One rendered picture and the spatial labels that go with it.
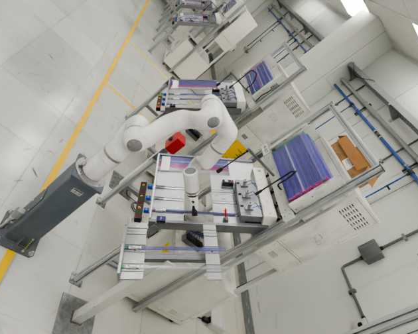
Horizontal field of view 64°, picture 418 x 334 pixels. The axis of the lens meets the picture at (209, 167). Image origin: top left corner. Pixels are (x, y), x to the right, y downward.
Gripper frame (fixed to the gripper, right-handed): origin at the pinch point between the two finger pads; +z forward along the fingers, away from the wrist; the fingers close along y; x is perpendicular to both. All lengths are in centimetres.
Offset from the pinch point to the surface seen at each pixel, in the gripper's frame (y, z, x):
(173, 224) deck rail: -9.9, -0.7, 12.3
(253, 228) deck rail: -9.8, 7.6, -34.7
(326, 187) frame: -11, -23, -73
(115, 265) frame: -14, 28, 52
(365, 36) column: 307, -7, -230
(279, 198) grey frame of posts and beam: 3, -4, -52
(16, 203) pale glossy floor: 17, -1, 115
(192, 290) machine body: -10, 67, 7
